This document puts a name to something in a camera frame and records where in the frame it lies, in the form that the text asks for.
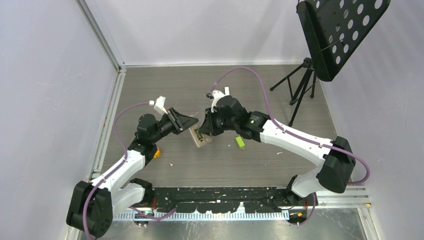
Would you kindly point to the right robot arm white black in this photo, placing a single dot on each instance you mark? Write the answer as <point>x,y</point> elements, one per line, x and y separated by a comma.
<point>333,166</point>

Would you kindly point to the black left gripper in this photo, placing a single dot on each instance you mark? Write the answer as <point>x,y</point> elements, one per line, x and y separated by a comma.
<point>179,122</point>

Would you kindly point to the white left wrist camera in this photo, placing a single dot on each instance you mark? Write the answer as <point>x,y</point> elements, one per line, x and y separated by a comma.
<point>159,105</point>

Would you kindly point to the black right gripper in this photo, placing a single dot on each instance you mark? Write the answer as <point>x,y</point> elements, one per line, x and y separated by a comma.
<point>208,128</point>

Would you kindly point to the black perforated music stand tray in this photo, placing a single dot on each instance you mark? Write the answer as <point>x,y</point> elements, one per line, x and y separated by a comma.
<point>334,29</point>

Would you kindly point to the slim white remote control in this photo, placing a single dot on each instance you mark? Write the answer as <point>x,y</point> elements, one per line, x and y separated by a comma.
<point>226,91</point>

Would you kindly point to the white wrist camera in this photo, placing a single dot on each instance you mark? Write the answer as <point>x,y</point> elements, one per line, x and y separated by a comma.
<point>215,96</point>
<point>159,105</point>

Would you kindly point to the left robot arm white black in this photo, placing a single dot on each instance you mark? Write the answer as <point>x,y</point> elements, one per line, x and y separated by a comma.
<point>94,204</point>

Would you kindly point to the black tripod stand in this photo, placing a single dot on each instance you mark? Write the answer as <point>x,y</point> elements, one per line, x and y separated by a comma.
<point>308,82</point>

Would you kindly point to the green rectangular block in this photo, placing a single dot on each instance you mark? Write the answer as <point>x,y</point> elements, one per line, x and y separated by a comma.
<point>240,142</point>

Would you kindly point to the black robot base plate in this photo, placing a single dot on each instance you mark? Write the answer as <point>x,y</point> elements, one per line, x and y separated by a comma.
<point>220,200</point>

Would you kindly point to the orange yellow round toy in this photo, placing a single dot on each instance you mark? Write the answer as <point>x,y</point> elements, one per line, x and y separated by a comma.
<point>157,153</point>

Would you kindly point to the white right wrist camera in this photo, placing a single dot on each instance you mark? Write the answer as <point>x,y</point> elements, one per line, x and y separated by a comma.
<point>215,96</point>

